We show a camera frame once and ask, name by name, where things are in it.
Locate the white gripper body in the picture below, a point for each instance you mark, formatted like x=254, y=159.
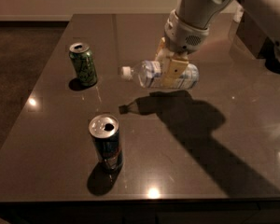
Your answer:
x=184, y=38

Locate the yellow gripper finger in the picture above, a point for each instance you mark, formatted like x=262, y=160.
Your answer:
x=162, y=51
x=172, y=69

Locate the blue label plastic water bottle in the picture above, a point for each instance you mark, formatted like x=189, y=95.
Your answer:
x=147, y=74

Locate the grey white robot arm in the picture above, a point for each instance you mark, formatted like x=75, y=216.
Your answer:
x=200, y=14

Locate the dark snack holder box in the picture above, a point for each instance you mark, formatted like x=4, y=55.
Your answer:
x=259, y=45

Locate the green soda can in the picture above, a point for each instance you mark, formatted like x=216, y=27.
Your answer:
x=81, y=57

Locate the blue energy drink can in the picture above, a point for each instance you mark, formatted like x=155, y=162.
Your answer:
x=104, y=130

